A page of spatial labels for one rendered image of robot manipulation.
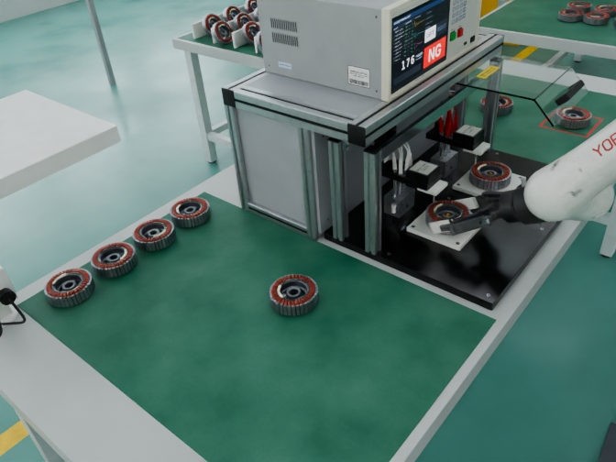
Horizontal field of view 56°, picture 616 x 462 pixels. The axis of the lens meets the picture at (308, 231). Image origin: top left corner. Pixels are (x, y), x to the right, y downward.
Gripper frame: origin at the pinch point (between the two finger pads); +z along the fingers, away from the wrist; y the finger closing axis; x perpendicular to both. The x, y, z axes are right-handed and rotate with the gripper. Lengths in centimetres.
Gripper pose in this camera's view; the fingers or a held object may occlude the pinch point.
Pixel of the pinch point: (448, 215)
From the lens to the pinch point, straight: 151.2
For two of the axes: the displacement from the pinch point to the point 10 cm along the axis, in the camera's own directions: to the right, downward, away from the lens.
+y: -6.4, 4.9, -5.9
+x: 4.4, 8.6, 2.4
